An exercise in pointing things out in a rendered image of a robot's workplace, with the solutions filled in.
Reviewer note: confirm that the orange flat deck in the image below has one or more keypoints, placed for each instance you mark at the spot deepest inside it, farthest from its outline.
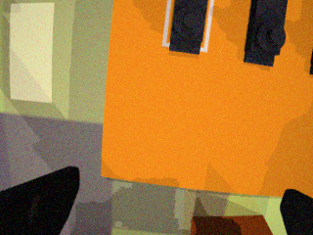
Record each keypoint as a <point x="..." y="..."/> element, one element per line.
<point x="237" y="118"/>

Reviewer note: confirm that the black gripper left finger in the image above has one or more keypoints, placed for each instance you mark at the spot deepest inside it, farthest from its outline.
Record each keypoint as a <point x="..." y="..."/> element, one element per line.
<point x="40" y="206"/>

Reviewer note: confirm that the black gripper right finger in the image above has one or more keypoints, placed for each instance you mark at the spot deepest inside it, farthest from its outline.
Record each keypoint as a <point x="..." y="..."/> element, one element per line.
<point x="297" y="212"/>

